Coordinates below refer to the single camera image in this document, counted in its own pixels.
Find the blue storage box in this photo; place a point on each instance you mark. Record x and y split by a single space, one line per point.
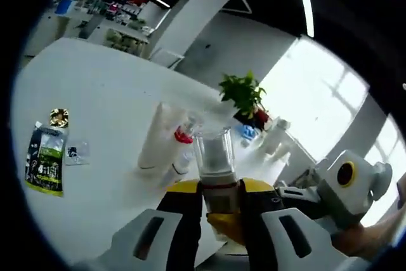
65 6

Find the small white skincare bottle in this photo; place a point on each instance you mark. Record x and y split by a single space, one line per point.
219 191
172 179

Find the gold foil skincare packet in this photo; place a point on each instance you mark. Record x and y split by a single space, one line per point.
59 118

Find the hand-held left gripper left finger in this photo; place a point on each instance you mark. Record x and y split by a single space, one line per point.
184 226

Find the green black skincare sachet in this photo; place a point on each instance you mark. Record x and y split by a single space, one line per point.
47 163

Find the white bottle-shaped object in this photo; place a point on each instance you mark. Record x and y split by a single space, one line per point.
279 139

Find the white skincare tube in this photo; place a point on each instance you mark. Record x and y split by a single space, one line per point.
155 137

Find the white chair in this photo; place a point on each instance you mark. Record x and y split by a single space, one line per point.
166 58

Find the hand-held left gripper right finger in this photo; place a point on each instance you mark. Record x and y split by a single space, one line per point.
263 229

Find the green potted plant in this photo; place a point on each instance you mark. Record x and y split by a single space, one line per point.
242 93

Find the tall red-collared skincare bottle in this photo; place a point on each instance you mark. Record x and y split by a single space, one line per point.
183 134

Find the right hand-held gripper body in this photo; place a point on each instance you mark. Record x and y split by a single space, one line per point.
342 198

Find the person's right hand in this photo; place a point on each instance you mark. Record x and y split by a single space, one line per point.
371 239

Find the blue crumpled cloth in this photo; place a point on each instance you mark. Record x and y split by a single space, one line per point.
245 134

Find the small clear skincare sachet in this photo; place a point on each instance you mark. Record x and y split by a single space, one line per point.
77 153

